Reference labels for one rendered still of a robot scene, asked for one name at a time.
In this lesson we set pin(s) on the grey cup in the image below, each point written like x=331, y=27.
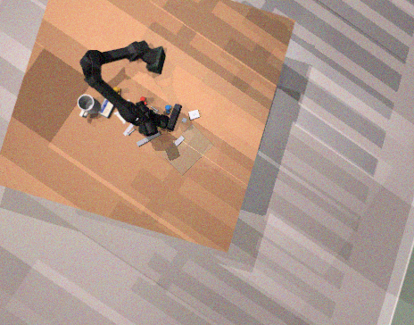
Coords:
x=88, y=104

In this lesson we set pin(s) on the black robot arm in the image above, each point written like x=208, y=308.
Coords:
x=91, y=64

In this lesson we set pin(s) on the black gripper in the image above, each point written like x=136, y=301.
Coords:
x=160, y=120

